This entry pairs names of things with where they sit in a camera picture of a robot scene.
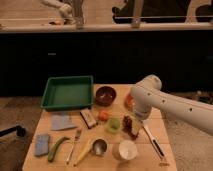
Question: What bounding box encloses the dark chocolate bar box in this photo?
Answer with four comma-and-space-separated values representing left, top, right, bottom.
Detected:
80, 109, 97, 129

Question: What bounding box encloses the dark red grape bunch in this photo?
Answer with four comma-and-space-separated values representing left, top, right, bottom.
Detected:
122, 116, 138, 139

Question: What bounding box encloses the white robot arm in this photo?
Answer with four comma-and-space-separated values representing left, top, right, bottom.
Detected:
130, 75, 213, 136

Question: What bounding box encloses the white paper cup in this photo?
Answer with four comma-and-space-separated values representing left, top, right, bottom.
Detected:
112, 140, 138, 161

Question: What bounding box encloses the small metal cup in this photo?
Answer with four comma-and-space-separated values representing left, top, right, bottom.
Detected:
92, 139, 107, 156

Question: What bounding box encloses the orange bowl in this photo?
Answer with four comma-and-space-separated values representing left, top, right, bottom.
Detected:
125, 93, 134, 111

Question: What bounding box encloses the green plastic tray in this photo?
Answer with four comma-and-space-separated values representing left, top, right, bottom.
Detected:
41, 76, 94, 111

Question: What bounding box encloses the dark red bowl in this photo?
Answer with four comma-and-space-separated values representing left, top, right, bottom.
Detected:
95, 86, 116, 107

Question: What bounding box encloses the green apple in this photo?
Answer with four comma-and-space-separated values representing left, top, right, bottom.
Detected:
106, 118, 120, 134

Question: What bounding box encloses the green cucumber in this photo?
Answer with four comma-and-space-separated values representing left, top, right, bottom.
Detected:
47, 136, 70, 163

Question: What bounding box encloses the small orange fruit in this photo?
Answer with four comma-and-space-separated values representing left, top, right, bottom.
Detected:
98, 110, 109, 121

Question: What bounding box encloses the yellow banana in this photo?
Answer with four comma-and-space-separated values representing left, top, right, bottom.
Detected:
74, 140, 92, 166

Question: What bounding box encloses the black object at left edge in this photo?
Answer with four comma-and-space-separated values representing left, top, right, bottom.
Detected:
0, 125, 26, 137

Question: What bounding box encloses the grey folded cloth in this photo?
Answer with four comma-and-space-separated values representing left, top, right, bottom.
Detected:
51, 114, 76, 131

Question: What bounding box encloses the blue sponge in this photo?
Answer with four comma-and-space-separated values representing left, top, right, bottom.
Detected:
34, 134, 50, 157

